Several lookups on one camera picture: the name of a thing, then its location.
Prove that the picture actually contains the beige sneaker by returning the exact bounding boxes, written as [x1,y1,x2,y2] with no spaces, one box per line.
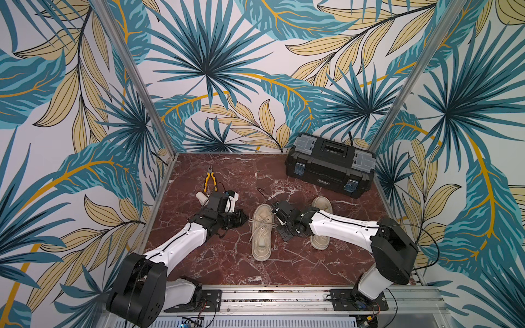
[251,204,274,262]
[310,196,333,251]

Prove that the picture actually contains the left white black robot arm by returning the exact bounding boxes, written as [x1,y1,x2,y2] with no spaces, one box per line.
[105,190,249,327]

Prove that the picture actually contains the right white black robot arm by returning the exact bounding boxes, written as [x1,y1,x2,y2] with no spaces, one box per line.
[272,201,418,301]

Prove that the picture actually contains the small beige cylinder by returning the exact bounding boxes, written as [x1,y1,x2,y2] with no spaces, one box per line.
[196,191,209,206]

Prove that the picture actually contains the black grey toolbox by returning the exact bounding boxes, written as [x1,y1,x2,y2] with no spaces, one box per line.
[285,133,376,198]

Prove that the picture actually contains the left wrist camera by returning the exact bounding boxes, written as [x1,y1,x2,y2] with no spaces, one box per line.
[226,190,239,213]

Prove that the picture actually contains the yellow handled pliers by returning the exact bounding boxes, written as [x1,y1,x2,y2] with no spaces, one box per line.
[203,165,217,194]

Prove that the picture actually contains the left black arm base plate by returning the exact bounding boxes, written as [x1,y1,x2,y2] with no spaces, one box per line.
[164,289,222,313]

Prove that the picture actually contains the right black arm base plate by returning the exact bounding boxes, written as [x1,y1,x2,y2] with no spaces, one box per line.
[327,289,389,313]

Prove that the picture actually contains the aluminium front rail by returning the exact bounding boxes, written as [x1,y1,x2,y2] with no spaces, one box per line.
[152,285,454,327]

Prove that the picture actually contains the right aluminium corner post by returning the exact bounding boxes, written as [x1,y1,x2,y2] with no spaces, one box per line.
[369,0,467,153]

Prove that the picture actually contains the aluminium corner post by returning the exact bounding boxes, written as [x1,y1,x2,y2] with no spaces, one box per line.
[92,0,177,161]
[369,0,467,153]

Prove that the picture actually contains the left aluminium corner post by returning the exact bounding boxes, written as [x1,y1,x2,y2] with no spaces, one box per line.
[92,0,177,161]

